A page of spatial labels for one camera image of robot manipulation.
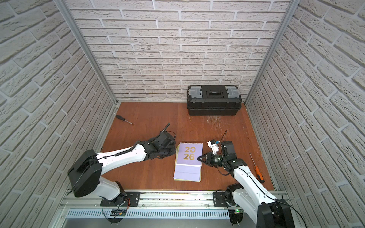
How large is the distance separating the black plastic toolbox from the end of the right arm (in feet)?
1.23

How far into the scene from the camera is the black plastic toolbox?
3.33ft

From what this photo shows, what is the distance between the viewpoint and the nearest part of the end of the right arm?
611mm
